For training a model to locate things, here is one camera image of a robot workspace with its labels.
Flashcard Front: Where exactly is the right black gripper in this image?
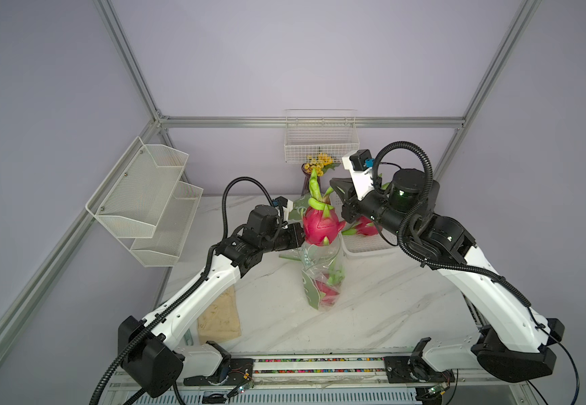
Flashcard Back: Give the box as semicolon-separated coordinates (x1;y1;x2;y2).
334;178;416;242

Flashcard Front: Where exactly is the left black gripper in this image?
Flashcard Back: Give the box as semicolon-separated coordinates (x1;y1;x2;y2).
260;223;309;255

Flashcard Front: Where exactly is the green-print zip-top bag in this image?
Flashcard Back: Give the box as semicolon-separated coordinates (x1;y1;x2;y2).
279;238;345;311
288;192;311;222

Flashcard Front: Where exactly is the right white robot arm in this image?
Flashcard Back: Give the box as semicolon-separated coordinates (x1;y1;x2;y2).
330;141;565;388

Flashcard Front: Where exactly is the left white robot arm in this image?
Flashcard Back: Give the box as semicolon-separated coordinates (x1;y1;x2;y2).
90;177;304;404

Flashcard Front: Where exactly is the yellow flower bouquet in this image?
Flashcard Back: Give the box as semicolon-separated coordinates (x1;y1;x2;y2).
301;153;340;177

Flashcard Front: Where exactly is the dark purple glass vase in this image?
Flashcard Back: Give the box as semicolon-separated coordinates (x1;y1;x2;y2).
301;164;316;197

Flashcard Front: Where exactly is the white plastic basket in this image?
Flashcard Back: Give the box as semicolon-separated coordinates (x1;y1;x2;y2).
330;192;398;259

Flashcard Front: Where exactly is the white two-tier mesh shelf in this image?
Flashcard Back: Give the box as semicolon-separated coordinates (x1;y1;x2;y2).
85;138;204;268

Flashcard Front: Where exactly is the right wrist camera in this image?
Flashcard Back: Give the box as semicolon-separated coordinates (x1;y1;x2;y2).
342;150;374;200

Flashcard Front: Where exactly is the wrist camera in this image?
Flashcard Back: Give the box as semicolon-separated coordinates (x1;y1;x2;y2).
273;196;294;222
342;150;374;200

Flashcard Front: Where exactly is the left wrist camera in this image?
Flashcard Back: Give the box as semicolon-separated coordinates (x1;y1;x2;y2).
273;196;294;222

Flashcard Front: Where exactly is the white wire wall basket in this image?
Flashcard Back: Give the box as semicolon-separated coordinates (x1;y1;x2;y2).
284;109;360;164

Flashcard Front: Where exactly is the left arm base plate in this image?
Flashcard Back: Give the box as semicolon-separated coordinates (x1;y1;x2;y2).
182;358;255;386

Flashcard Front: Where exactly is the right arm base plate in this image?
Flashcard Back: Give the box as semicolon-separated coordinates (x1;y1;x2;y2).
383;356;455;383

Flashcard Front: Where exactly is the aluminium frame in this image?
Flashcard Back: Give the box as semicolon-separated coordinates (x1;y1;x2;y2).
0;0;544;386

